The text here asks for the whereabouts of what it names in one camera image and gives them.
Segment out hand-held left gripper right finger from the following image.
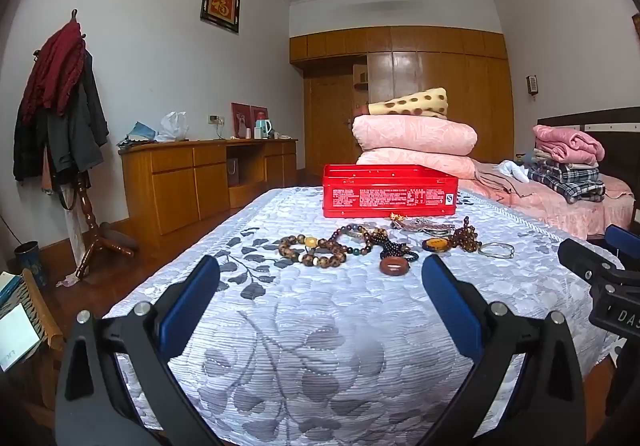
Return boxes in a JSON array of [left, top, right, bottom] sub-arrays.
[[421, 253, 587, 446]]

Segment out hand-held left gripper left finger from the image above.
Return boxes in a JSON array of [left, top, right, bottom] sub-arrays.
[[54, 255, 236, 446]]

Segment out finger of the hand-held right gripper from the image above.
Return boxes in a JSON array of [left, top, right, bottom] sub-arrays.
[[557, 239, 626, 284], [604, 224, 640, 259]]

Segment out silver bangle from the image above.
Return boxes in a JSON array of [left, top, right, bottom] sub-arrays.
[[477, 241, 516, 260]]

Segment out brown bead tassel string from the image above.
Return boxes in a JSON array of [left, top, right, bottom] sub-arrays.
[[448, 216, 482, 253]]

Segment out reddish brown ring bangle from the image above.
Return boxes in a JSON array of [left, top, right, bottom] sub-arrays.
[[378, 257, 412, 277]]

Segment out dark beaded bracelet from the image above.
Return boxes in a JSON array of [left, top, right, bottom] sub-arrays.
[[377, 236, 420, 263]]

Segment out silver chain necklace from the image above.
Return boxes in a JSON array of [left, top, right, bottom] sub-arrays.
[[390, 219, 458, 237]]

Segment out brown yellow beaded bracelet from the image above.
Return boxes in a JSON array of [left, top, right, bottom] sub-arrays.
[[278, 235, 346, 269]]

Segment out red tin box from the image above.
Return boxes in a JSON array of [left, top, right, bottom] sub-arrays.
[[321, 163, 460, 219]]

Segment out brown green beaded bracelet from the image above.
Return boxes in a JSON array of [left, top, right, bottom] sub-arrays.
[[332, 223, 382, 257]]

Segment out pink bed sheet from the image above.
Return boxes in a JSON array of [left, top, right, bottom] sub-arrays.
[[457, 161, 636, 239]]

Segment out stack of plaid clothes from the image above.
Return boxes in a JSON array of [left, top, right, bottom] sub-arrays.
[[527, 161, 607, 203]]

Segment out grey floral bedspread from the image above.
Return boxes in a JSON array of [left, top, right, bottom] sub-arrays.
[[100, 185, 616, 446]]

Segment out pink folded blanket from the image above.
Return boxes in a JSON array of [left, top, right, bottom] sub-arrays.
[[532, 125, 606, 164]]

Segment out white cloth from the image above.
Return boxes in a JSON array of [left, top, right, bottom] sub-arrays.
[[495, 159, 531, 183]]

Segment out dark wooden headboard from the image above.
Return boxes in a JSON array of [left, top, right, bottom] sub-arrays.
[[536, 107, 640, 237]]

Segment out wooden sideboard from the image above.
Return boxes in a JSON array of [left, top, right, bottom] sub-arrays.
[[118, 139, 299, 237]]

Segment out wooden coat rack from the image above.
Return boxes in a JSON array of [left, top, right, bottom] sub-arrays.
[[32, 9, 136, 280]]

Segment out pink folded quilt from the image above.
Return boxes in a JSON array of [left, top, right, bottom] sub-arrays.
[[351, 115, 477, 159], [356, 149, 477, 179]]

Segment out dark blue cup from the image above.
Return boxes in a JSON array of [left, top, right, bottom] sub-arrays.
[[13, 241, 48, 289]]

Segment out white cardboard box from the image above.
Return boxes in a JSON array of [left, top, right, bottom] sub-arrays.
[[0, 303, 43, 372]]

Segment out white plastic bag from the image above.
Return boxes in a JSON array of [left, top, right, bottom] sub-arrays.
[[158, 111, 190, 142]]

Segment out blue paper stack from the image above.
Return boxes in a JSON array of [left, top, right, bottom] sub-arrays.
[[117, 122, 157, 147]]

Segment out yellow polka dot blanket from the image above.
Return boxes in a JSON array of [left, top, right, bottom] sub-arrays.
[[367, 87, 449, 120]]

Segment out dark hanging jackets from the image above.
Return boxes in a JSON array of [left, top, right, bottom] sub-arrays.
[[12, 49, 110, 187]]

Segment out red scarf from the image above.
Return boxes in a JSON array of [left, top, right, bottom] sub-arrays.
[[20, 21, 87, 127]]

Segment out black framed wall picture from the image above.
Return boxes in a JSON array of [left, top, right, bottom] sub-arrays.
[[200, 0, 242, 34]]

